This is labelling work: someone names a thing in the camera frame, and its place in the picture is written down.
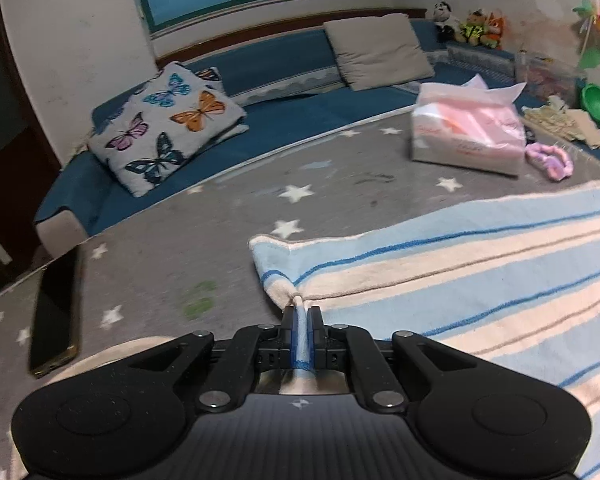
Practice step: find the panda plush toy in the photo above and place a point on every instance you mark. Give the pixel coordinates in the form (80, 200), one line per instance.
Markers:
(446, 20)

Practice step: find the clear plastic storage box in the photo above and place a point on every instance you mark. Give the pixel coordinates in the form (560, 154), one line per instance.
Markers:
(550, 77)

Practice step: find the bear plush toy yellow vest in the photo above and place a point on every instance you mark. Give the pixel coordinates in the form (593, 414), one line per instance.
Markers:
(474, 30)

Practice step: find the orange fox plush toy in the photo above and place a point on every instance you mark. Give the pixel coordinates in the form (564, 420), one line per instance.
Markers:
(495, 30)

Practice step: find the round table grey star cover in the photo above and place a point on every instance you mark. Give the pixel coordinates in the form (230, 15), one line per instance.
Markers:
(180, 240)

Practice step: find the blue white striped towel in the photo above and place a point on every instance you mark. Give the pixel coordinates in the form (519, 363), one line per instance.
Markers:
(455, 280)

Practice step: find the pile of cream clothes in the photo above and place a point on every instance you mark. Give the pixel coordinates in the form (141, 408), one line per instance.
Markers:
(565, 122)

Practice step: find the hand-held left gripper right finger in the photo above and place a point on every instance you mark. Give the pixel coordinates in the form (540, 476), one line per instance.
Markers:
(316, 332)

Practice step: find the small black remote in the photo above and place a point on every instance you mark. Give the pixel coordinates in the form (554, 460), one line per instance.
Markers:
(529, 135)

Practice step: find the beige pillow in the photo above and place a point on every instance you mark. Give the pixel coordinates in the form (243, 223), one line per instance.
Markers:
(380, 52)

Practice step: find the pink scrunchie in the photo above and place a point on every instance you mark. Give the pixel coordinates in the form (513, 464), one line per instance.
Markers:
(550, 160)

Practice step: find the colourful pinwheel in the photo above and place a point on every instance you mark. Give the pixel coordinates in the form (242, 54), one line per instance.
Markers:
(594, 25)

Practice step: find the dark wooden door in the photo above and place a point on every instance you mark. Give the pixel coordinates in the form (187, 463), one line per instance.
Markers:
(5, 135)

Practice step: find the pink tissue pack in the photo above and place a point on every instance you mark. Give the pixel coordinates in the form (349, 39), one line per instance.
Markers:
(465, 130)

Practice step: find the black smartphone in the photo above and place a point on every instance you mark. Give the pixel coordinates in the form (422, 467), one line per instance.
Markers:
(55, 310)

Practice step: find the blue bench sofa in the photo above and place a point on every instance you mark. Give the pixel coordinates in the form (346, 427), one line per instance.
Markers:
(280, 62)

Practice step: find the large butterfly print pillow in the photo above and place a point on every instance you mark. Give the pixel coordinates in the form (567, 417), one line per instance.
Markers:
(165, 120)

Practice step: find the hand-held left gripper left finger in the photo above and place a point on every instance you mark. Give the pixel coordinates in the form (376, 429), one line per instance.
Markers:
(292, 340)

